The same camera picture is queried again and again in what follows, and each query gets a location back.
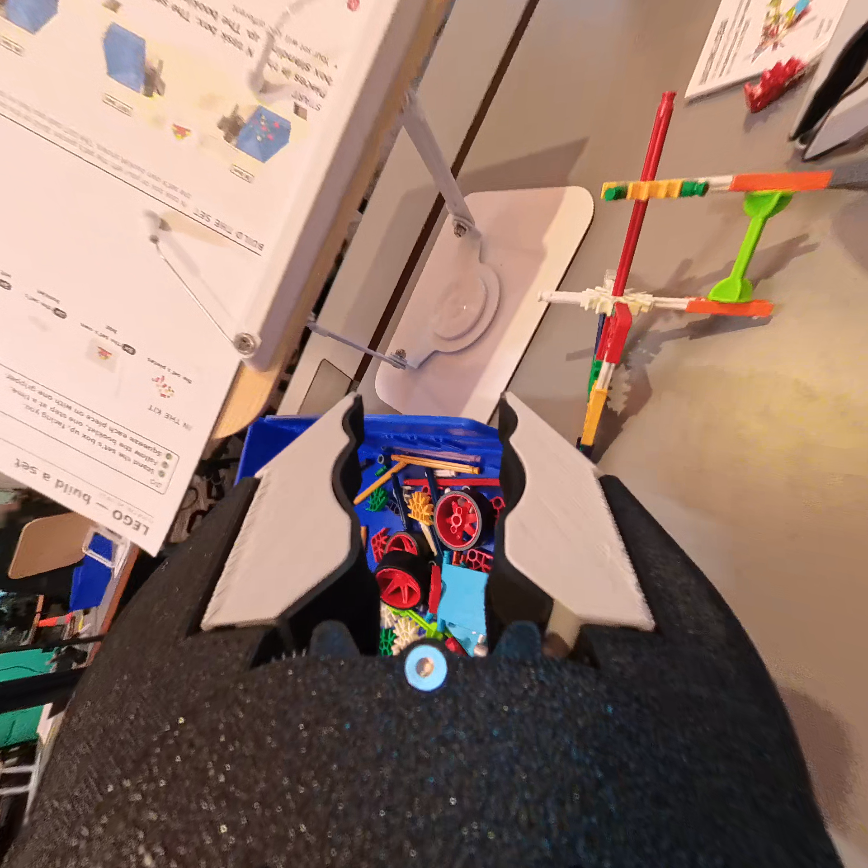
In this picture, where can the printed instruction sheet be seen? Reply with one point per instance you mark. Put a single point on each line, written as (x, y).
(136, 203)

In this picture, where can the light blue panel piece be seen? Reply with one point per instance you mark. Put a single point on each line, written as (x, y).
(464, 596)

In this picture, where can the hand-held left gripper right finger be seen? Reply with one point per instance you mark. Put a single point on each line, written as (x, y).
(570, 535)

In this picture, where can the white document stand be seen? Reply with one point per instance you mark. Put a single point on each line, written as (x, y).
(488, 270)

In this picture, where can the pile of colourful construction pieces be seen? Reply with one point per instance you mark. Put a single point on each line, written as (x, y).
(421, 487)

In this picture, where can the illustrated instruction booklet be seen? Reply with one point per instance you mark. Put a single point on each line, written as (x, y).
(746, 40)

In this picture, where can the red wheel with black tyre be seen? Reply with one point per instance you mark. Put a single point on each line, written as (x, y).
(461, 518)
(403, 582)

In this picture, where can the colourful construction toy model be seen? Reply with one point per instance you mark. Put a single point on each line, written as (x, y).
(638, 223)

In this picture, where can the red connector piece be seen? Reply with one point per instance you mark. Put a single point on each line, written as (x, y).
(773, 84)

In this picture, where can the blue parts bin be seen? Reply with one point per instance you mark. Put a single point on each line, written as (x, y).
(271, 440)

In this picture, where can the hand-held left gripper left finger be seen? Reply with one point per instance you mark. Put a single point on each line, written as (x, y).
(292, 535)

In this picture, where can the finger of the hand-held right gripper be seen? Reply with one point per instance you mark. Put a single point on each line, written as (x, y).
(848, 61)
(844, 132)

